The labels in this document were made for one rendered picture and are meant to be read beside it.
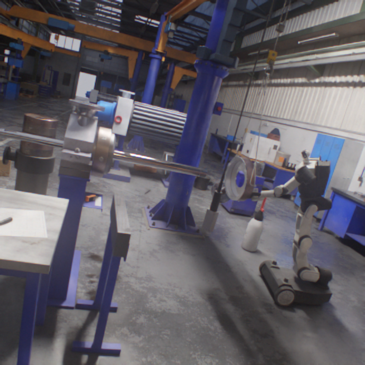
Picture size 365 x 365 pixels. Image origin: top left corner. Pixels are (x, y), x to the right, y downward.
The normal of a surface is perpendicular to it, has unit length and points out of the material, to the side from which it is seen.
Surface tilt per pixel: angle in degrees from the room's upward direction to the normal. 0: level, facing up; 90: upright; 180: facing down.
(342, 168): 90
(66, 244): 90
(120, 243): 90
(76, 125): 45
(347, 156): 90
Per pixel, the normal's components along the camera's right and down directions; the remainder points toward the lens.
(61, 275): 0.20, 0.29
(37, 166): 0.51, 0.33
